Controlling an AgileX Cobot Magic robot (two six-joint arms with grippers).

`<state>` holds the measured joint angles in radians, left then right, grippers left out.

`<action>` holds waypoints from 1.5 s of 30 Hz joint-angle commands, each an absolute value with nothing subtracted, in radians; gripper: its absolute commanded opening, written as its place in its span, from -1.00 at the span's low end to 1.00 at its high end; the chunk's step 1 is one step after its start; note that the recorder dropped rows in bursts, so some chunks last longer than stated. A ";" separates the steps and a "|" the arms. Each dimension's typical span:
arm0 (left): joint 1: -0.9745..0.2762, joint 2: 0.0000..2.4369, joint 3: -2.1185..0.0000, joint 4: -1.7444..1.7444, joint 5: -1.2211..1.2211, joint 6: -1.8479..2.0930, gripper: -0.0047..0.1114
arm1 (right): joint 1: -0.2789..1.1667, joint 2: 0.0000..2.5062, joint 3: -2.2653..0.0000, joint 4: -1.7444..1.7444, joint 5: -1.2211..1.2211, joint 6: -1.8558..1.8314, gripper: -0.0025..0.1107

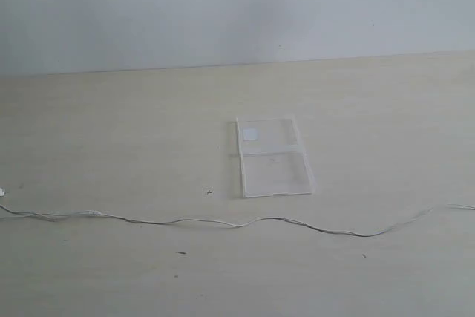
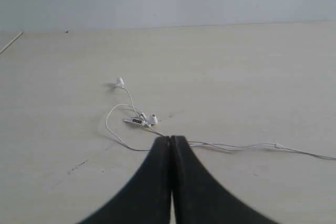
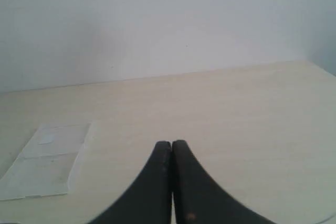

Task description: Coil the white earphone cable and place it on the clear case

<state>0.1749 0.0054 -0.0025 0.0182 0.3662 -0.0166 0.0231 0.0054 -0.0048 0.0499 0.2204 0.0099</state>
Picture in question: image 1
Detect white wired earphones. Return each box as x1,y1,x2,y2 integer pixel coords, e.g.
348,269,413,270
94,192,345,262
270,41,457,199
0,187,475,238

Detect clear plastic storage box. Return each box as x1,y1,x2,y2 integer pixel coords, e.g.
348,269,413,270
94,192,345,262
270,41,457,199
226,115,316,199

